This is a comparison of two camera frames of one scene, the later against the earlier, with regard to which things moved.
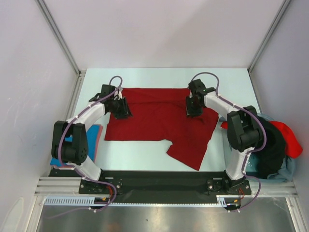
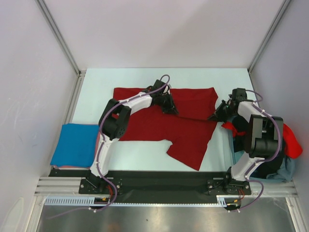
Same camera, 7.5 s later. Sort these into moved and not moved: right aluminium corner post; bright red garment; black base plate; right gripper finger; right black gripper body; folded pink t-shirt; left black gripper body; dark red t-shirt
Moved: left black gripper body; right black gripper body; right gripper finger
Not moved: folded pink t-shirt; right aluminium corner post; black base plate; bright red garment; dark red t-shirt
